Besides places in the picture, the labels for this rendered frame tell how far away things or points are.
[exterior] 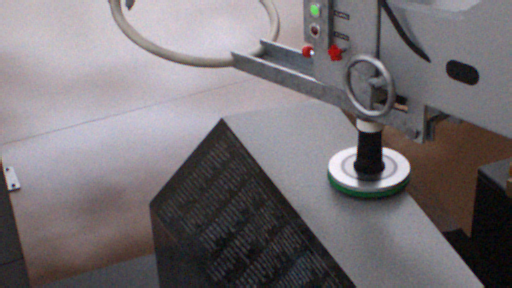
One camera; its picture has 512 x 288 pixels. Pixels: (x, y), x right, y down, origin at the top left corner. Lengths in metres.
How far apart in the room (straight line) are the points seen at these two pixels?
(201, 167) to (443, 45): 0.99
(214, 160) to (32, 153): 1.92
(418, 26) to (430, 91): 0.14
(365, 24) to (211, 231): 0.78
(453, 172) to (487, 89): 2.22
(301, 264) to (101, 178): 2.10
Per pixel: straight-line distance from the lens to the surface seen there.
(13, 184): 4.11
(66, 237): 3.72
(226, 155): 2.52
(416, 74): 1.93
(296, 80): 2.27
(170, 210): 2.61
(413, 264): 2.02
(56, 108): 4.74
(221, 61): 2.42
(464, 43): 1.83
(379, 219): 2.16
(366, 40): 1.98
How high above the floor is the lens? 2.10
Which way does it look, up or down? 33 degrees down
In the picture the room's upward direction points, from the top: straight up
